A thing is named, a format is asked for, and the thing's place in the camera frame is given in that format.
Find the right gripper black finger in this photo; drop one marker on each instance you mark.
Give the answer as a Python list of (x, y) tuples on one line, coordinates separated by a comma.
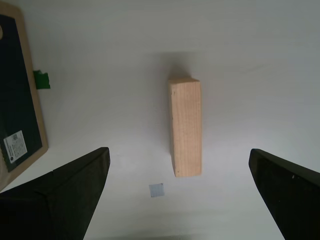
[(50, 207), (292, 200)]

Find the brown cardboard box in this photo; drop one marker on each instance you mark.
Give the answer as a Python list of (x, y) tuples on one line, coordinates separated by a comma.
[(15, 87)]

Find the light wooden block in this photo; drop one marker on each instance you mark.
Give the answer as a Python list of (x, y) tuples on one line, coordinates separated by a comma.
[(186, 127)]

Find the grey tape square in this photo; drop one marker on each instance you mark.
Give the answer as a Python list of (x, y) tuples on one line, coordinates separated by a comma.
[(157, 190)]

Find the green tape piece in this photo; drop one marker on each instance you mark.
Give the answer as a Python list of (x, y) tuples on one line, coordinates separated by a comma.
[(42, 80)]

